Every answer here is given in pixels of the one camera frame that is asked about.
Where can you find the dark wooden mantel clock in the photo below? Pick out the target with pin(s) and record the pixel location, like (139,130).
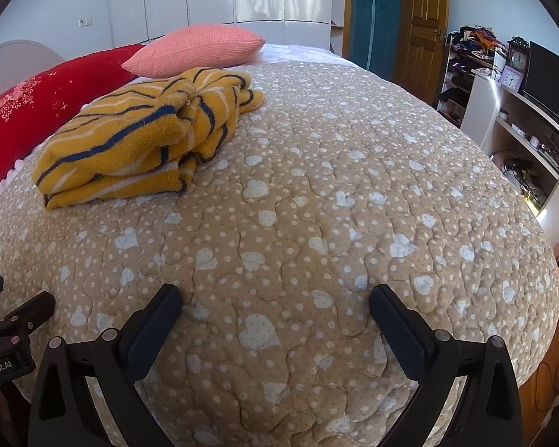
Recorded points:
(518,58)

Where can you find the wooden door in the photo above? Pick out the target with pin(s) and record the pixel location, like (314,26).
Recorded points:
(421,28)

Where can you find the teal curtain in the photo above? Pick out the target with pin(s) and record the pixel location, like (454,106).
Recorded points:
(375,18)

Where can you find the pink ribbed pillow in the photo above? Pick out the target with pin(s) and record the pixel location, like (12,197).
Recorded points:
(195,51)

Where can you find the beige dotted quilted blanket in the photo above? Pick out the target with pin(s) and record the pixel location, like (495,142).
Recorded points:
(330,223)

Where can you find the red floral pillow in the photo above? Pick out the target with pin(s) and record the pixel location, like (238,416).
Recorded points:
(37,98)

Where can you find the white padded headboard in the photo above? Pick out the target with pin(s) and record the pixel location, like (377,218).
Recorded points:
(14,58)

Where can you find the wooden bed frame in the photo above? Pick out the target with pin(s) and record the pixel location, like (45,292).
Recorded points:
(549,391)

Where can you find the cluttered clothes shelf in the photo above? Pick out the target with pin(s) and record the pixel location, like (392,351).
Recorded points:
(470,51)

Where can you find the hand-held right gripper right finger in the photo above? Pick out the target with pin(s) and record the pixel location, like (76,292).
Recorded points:
(403,333)

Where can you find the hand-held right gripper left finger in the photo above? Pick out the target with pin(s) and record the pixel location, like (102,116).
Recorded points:
(151,330)

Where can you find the yellow striped sweater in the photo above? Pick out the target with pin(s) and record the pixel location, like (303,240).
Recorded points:
(135,144)

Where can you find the white wall socket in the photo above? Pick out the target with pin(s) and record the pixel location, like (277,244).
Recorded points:
(85,22)

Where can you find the black flat television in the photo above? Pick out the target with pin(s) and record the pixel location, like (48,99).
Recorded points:
(549,79)

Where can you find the purple alarm clock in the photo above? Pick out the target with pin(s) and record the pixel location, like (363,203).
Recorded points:
(511,79)

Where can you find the white bed sheet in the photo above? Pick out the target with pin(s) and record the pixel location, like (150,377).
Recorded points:
(298,51)

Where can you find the wooden wall shelf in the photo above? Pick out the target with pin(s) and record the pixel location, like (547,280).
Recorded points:
(339,25)

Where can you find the white shelf cabinet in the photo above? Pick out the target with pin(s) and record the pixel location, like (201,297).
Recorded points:
(484,111)

